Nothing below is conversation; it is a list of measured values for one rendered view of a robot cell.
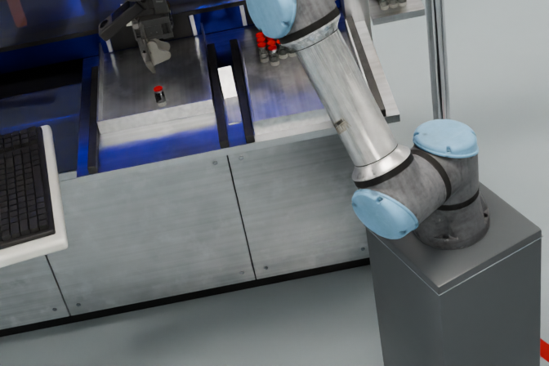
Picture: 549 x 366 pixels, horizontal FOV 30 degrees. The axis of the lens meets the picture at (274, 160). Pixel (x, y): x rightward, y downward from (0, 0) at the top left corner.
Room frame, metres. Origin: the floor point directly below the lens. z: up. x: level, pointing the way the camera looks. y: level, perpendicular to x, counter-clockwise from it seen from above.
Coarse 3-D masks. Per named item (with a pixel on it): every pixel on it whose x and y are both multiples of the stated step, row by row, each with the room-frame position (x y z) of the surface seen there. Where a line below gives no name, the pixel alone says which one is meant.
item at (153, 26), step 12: (132, 0) 1.92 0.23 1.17; (144, 0) 1.94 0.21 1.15; (156, 0) 1.93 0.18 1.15; (144, 12) 1.93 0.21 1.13; (156, 12) 1.93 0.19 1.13; (168, 12) 1.95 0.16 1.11; (132, 24) 1.92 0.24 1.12; (144, 24) 1.91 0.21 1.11; (156, 24) 1.91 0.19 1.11; (168, 24) 1.92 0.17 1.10; (144, 36) 1.91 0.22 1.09; (156, 36) 1.92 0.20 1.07; (168, 36) 1.91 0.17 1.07
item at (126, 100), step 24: (192, 48) 2.16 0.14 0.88; (120, 72) 2.12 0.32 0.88; (144, 72) 2.10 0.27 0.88; (168, 72) 2.08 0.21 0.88; (192, 72) 2.06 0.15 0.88; (120, 96) 2.01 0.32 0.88; (144, 96) 1.99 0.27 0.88; (168, 96) 1.97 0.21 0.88; (192, 96) 1.96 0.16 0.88; (96, 120) 1.89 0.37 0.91; (120, 120) 1.88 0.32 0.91; (144, 120) 1.88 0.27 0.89; (168, 120) 1.88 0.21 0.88
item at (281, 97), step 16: (240, 48) 2.07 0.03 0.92; (352, 48) 2.01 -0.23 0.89; (256, 64) 2.04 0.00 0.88; (288, 64) 2.01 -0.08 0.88; (256, 80) 1.97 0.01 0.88; (272, 80) 1.96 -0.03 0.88; (288, 80) 1.94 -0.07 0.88; (304, 80) 1.93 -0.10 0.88; (256, 96) 1.91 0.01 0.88; (272, 96) 1.89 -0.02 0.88; (288, 96) 1.88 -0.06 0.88; (304, 96) 1.87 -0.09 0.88; (256, 112) 1.85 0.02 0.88; (272, 112) 1.83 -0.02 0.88; (288, 112) 1.82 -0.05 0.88; (304, 112) 1.77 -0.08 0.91; (320, 112) 1.77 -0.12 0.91; (256, 128) 1.77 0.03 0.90; (272, 128) 1.77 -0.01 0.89; (288, 128) 1.77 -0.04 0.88
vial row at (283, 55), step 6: (264, 42) 2.05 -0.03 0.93; (270, 42) 2.05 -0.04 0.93; (264, 48) 2.04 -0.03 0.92; (282, 48) 2.03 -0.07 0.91; (288, 48) 2.04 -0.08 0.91; (264, 54) 2.04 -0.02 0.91; (282, 54) 2.04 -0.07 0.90; (288, 54) 2.04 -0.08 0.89; (294, 54) 2.04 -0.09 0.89; (264, 60) 2.04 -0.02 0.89
